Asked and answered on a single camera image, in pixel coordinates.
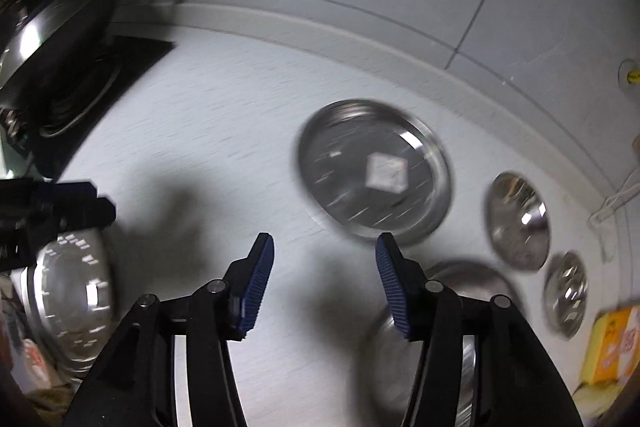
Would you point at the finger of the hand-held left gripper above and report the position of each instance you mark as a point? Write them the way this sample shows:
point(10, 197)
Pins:
point(65, 192)
point(85, 214)

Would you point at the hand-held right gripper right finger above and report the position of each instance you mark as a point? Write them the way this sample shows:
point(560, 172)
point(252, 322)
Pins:
point(392, 282)

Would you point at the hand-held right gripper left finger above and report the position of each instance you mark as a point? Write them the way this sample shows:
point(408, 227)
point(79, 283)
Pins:
point(257, 279)

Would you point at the large steel bowl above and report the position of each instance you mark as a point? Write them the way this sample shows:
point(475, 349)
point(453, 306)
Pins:
point(70, 302)
point(390, 357)

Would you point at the steel plate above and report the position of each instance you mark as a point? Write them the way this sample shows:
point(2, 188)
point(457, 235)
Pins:
point(370, 172)

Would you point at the small steel bowl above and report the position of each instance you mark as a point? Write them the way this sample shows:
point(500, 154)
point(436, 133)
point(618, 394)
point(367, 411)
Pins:
point(517, 219)
point(566, 294)

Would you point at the black glass stove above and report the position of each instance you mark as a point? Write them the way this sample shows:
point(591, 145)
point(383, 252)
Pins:
point(130, 62)

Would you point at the steel wok lid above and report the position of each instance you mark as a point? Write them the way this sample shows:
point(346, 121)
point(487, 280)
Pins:
point(30, 34)

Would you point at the black wok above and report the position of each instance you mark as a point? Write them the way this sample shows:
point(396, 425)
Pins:
point(85, 24)

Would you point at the yellow detergent bottle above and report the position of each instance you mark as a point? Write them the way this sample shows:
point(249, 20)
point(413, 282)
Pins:
point(615, 342)

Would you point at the napa cabbage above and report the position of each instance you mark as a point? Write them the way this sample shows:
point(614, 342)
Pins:
point(595, 394)

